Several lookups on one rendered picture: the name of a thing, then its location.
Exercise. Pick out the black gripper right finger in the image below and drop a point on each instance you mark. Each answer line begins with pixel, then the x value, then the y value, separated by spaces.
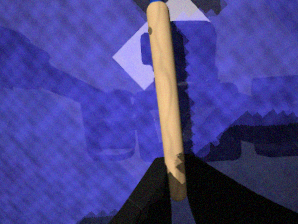
pixel 214 198

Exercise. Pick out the light wooden stick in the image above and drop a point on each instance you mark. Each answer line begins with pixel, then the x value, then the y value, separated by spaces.
pixel 164 71

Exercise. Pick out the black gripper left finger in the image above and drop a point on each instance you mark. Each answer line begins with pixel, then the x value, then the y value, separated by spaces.
pixel 150 201

